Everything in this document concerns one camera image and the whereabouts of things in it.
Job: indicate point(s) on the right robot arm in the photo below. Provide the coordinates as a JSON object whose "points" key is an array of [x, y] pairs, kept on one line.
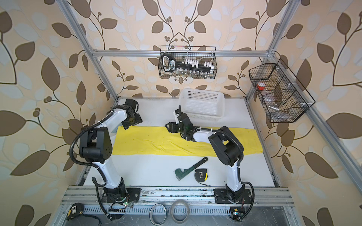
{"points": [[227, 147]]}

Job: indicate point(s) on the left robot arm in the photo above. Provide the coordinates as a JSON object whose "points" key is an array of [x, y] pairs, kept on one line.
{"points": [[93, 147]]}

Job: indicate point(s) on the grey tape roll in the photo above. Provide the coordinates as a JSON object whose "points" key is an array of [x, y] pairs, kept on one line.
{"points": [[180, 211]]}

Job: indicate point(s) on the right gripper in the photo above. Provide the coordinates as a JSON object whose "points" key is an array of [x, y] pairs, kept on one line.
{"points": [[172, 127]]}

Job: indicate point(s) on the yellow black tape measure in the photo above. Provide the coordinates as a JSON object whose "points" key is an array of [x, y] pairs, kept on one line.
{"points": [[75, 211]]}

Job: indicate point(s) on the black wire basket wall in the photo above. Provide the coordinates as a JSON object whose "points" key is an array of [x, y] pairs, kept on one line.
{"points": [[286, 98], [203, 53]]}

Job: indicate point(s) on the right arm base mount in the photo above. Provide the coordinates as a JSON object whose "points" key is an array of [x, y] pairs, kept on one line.
{"points": [[227, 196]]}

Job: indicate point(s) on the black wire basket back wall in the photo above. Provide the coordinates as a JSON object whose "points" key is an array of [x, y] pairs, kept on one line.
{"points": [[203, 53]]}

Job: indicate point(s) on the white plastic basket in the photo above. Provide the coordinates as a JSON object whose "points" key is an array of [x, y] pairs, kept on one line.
{"points": [[202, 104]]}

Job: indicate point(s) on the black wire basket right wall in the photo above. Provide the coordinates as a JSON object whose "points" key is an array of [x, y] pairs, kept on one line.
{"points": [[286, 98]]}

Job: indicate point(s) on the red item in basket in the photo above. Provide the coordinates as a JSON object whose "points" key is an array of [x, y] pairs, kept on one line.
{"points": [[261, 86]]}

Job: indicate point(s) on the black socket set holder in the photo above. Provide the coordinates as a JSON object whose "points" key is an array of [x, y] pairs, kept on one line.
{"points": [[171, 64]]}

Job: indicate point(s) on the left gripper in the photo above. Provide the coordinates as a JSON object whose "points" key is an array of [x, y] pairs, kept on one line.
{"points": [[138, 120]]}

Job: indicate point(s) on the yellow trousers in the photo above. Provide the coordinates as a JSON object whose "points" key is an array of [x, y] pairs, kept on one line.
{"points": [[157, 141]]}

